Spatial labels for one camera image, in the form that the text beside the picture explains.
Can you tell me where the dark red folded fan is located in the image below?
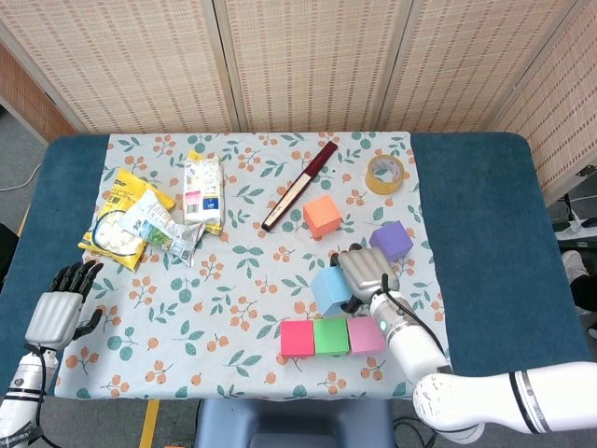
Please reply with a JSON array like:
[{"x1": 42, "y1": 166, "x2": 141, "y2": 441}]
[{"x1": 261, "y1": 140, "x2": 339, "y2": 231}]

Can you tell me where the yellow packing tape roll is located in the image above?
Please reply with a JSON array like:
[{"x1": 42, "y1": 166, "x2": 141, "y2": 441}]
[{"x1": 364, "y1": 154, "x2": 406, "y2": 196}]

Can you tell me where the white snack bag blue label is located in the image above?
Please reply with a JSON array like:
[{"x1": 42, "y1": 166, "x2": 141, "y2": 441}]
[{"x1": 180, "y1": 156, "x2": 226, "y2": 226}]

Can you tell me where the flat yellow snack bag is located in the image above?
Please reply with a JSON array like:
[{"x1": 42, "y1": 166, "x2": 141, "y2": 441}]
[{"x1": 186, "y1": 148, "x2": 226, "y2": 236}]

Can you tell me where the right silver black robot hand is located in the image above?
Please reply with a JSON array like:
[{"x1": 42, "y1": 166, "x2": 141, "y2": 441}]
[{"x1": 329, "y1": 243, "x2": 401, "y2": 315}]

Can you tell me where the black floor cable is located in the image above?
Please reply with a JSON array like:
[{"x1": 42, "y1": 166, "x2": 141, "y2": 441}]
[{"x1": 394, "y1": 416, "x2": 437, "y2": 448}]

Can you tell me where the white shoe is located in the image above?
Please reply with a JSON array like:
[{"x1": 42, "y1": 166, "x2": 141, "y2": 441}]
[{"x1": 562, "y1": 250, "x2": 584, "y2": 284}]

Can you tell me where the orange block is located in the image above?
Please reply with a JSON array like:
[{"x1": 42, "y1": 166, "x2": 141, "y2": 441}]
[{"x1": 302, "y1": 193, "x2": 343, "y2": 239}]

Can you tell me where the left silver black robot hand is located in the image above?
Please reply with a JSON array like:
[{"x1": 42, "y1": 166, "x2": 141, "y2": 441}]
[{"x1": 23, "y1": 260, "x2": 104, "y2": 351}]

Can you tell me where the hot pink block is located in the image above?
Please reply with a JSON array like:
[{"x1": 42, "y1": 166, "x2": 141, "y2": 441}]
[{"x1": 280, "y1": 319, "x2": 316, "y2": 359}]

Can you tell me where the white floor cable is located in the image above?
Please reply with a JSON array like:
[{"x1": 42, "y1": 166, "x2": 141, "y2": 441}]
[{"x1": 0, "y1": 162, "x2": 41, "y2": 191}]

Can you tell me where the purple block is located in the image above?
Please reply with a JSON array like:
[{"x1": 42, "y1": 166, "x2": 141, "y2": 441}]
[{"x1": 368, "y1": 220, "x2": 415, "y2": 262}]

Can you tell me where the blue grey robot base seat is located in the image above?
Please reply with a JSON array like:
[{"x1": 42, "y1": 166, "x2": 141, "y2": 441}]
[{"x1": 193, "y1": 399, "x2": 396, "y2": 448}]

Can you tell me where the yellow marshmallow snack bag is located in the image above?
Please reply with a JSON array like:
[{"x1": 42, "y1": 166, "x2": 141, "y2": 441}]
[{"x1": 76, "y1": 167, "x2": 176, "y2": 273}]

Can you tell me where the light pink block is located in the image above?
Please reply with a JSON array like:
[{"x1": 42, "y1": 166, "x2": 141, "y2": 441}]
[{"x1": 347, "y1": 315, "x2": 387, "y2": 357}]

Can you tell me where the crumpled white green snack bag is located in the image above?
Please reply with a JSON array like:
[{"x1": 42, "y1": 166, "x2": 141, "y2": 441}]
[{"x1": 116, "y1": 189, "x2": 206, "y2": 269}]

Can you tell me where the light blue block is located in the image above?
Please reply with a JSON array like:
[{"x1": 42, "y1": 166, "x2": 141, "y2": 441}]
[{"x1": 310, "y1": 266, "x2": 354, "y2": 317}]

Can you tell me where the green block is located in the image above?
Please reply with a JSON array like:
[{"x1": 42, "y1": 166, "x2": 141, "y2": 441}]
[{"x1": 312, "y1": 316, "x2": 351, "y2": 358}]

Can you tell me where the bamboo folding screen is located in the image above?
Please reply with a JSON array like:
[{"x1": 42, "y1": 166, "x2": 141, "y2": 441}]
[{"x1": 0, "y1": 0, "x2": 597, "y2": 206}]

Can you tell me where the floral fruit print tablecloth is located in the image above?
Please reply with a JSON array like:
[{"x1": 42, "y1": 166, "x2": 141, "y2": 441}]
[{"x1": 53, "y1": 132, "x2": 461, "y2": 402}]

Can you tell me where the yellow floor tape strip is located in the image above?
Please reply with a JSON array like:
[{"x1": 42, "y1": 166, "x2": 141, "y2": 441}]
[{"x1": 138, "y1": 399, "x2": 160, "y2": 448}]

